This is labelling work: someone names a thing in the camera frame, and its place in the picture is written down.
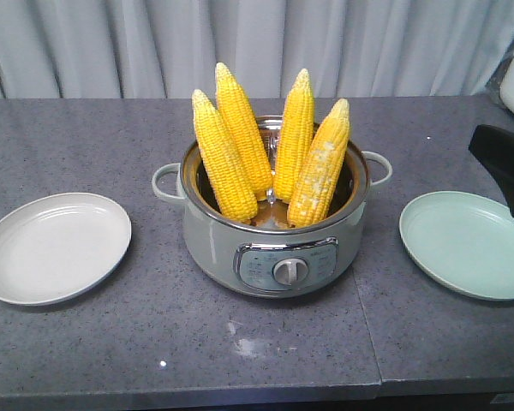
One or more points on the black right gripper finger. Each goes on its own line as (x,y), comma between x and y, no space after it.
(493,147)

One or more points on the light green round plate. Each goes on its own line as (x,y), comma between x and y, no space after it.
(462,241)

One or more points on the yellow corn cob white patches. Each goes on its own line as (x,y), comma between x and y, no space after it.
(318,179)

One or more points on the beige round plate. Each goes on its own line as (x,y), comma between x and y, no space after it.
(58,247)

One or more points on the green electric cooking pot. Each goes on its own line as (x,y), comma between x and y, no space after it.
(266,257)

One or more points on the white pleated curtain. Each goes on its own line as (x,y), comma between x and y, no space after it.
(166,49)

